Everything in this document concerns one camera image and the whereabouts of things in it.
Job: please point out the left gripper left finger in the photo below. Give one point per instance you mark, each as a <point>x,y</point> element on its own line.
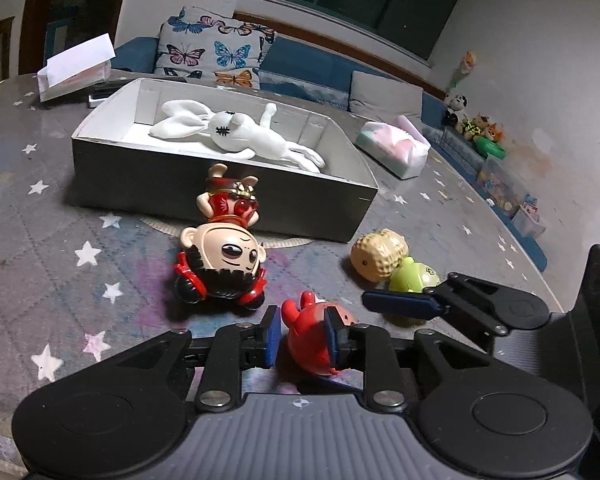
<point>232,350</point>

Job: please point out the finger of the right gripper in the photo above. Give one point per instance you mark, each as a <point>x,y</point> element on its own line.
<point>417,305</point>

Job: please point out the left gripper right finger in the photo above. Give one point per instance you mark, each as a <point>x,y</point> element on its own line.
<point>370,350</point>

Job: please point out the red pig toy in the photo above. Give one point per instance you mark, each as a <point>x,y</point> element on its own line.
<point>306,339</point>

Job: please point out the white knitted rabbit plush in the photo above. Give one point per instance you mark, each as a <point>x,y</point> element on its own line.
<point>234,133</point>

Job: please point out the green turtle toy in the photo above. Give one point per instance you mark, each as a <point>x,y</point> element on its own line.
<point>413,276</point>

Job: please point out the yellow shell toy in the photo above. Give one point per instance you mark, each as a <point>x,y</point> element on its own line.
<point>376,255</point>

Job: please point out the red gold figurine toy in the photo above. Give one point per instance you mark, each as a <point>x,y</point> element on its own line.
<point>221,260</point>

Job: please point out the small clear storage box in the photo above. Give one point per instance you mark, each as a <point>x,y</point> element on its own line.
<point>527,220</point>

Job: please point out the clear toy storage bin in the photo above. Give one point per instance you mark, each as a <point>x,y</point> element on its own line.
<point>502,186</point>

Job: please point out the pastel tissue pack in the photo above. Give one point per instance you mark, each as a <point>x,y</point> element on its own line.
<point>400,147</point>

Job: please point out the orange yellow plush toys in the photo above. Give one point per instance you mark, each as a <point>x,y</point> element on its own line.
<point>482,125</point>

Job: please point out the panda plush toy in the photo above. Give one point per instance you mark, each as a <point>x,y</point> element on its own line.
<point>455,114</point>

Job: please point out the grey cushion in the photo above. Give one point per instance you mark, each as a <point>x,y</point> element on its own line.
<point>382,99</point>

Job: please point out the grey open cardboard box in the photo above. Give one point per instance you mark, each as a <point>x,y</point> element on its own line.
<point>119,166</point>

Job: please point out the blue sofa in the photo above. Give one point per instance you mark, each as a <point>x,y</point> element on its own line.
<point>312,74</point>

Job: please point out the black white flat box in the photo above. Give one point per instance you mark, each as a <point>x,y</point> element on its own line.
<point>102,91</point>

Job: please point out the butterfly pattern pillow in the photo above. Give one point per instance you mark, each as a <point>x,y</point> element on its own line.
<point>199,44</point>

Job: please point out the clear box with white paper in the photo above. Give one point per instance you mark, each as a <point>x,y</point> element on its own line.
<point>76,69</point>

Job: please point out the dark wooden door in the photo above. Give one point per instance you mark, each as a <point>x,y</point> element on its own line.
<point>51,26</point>

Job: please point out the hanging doll on wall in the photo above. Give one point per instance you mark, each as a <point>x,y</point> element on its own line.
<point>466,65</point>

